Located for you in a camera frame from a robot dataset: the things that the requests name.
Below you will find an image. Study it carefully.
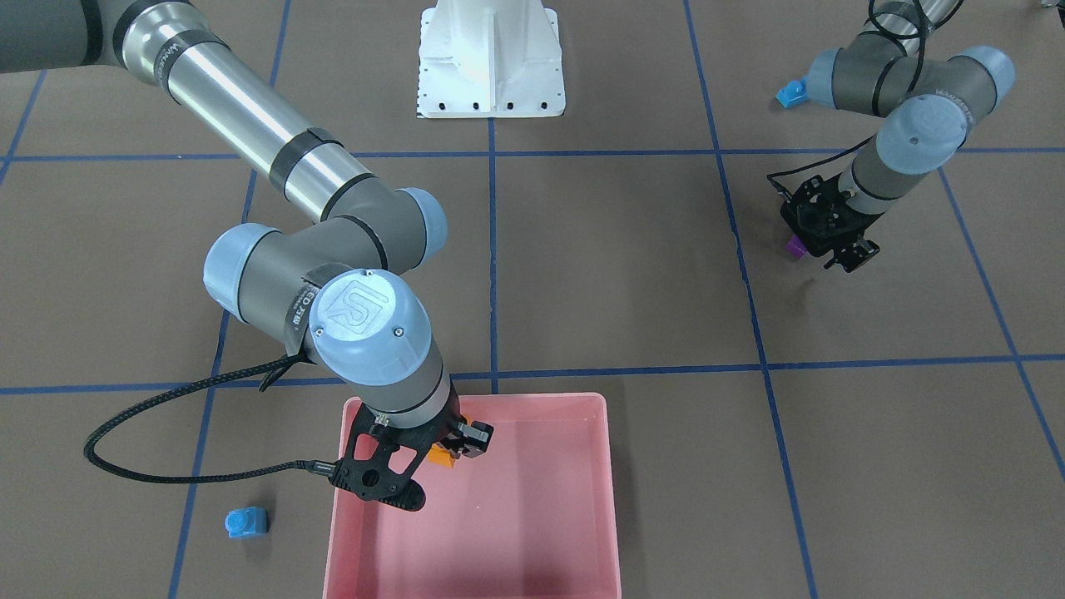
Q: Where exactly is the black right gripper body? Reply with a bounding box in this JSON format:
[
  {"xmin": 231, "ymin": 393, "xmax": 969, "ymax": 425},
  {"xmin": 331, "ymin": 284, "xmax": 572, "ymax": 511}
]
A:
[{"xmin": 332, "ymin": 391, "xmax": 461, "ymax": 512}]

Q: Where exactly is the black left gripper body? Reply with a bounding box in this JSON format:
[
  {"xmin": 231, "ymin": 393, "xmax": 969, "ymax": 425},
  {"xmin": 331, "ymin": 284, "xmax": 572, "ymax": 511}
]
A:
[{"xmin": 780, "ymin": 175, "xmax": 879, "ymax": 255}]

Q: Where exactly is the purple toy block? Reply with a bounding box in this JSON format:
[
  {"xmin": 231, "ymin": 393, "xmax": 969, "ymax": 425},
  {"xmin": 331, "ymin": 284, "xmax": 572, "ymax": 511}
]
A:
[{"xmin": 785, "ymin": 234, "xmax": 807, "ymax": 258}]

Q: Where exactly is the orange toy block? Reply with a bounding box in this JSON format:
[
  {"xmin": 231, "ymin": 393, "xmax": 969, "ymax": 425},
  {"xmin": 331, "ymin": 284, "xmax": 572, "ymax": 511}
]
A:
[{"xmin": 426, "ymin": 414, "xmax": 469, "ymax": 468}]

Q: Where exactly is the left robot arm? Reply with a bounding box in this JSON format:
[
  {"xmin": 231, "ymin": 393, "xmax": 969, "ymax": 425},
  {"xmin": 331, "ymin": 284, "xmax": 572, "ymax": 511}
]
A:
[{"xmin": 768, "ymin": 1, "xmax": 1017, "ymax": 272}]

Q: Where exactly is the pink plastic box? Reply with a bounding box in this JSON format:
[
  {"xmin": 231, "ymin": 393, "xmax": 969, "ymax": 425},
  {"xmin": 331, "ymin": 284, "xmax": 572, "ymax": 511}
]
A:
[{"xmin": 322, "ymin": 392, "xmax": 622, "ymax": 598}]

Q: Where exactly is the small blue toy block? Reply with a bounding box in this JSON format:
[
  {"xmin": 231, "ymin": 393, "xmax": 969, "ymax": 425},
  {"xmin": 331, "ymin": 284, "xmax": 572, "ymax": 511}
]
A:
[{"xmin": 224, "ymin": 507, "xmax": 271, "ymax": 539}]

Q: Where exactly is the long blue toy block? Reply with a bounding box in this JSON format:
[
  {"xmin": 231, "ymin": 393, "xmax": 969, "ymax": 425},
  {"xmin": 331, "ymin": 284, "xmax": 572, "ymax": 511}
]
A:
[{"xmin": 775, "ymin": 78, "xmax": 810, "ymax": 110}]

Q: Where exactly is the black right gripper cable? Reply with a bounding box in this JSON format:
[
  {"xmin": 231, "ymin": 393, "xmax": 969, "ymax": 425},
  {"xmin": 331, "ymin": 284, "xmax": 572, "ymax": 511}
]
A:
[{"xmin": 83, "ymin": 354, "xmax": 338, "ymax": 485}]

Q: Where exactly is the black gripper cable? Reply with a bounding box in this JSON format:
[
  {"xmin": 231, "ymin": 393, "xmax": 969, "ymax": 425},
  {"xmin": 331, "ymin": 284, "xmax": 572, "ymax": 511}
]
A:
[
  {"xmin": 83, "ymin": 354, "xmax": 338, "ymax": 485},
  {"xmin": 766, "ymin": 0, "xmax": 937, "ymax": 200}
]

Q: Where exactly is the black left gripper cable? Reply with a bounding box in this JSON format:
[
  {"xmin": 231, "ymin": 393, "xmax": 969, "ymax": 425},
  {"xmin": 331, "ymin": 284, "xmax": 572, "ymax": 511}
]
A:
[{"xmin": 766, "ymin": 0, "xmax": 937, "ymax": 200}]

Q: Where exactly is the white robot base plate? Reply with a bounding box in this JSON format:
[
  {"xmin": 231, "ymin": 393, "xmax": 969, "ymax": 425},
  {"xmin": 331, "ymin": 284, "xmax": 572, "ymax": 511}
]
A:
[{"xmin": 416, "ymin": 1, "xmax": 567, "ymax": 119}]

